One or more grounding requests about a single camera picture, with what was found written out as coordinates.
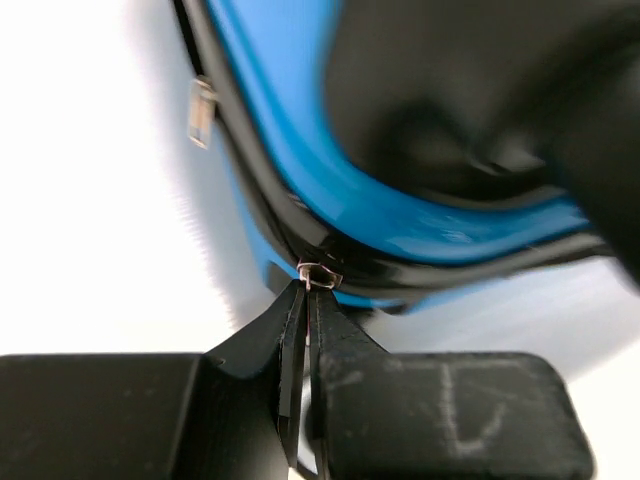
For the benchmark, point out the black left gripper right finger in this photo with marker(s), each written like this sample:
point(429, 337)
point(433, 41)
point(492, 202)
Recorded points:
point(452, 415)

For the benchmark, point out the blue kids suitcase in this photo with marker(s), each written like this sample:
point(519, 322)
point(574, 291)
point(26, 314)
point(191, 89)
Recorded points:
point(406, 148)

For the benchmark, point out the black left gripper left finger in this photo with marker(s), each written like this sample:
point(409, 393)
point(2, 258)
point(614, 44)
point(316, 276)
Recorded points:
point(230, 413)

